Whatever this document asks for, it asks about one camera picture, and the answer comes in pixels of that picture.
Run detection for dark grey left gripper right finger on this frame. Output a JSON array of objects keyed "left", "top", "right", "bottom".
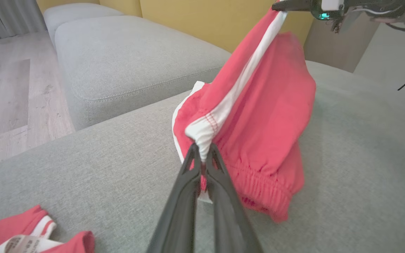
[{"left": 206, "top": 143, "right": 263, "bottom": 253}]

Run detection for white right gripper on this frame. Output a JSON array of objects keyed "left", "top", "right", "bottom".
[{"left": 272, "top": 0, "right": 351, "bottom": 22}]

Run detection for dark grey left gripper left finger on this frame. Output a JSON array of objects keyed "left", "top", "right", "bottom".
[{"left": 146, "top": 142, "right": 203, "bottom": 253}]

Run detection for red shorts with white stripe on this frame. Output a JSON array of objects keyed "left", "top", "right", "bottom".
[{"left": 172, "top": 6, "right": 317, "bottom": 224}]

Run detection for red basketball jersey number 23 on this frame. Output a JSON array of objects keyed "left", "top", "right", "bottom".
[{"left": 0, "top": 205, "right": 96, "bottom": 253}]

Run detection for tan sofa back cushion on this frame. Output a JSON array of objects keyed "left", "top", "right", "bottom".
[{"left": 304, "top": 14, "right": 379, "bottom": 73}]

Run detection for wide grey sofa seat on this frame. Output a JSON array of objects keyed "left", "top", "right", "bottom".
[{"left": 0, "top": 60, "right": 405, "bottom": 253}]

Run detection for grey sofa back cushion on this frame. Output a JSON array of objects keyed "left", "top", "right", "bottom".
[{"left": 353, "top": 21, "right": 405, "bottom": 103}]

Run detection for grey sofa seat cushion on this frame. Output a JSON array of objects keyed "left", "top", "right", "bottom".
[{"left": 54, "top": 15, "right": 232, "bottom": 131}]

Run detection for narrow yellow sofa backrest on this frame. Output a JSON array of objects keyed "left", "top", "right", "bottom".
[{"left": 37, "top": 0, "right": 143, "bottom": 17}]

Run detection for small grey sofa cushion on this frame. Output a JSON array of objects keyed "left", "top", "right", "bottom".
[{"left": 43, "top": 3, "right": 124, "bottom": 47}]

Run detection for grey pleated curtain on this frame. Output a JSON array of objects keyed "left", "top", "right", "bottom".
[{"left": 0, "top": 0, "right": 47, "bottom": 43}]

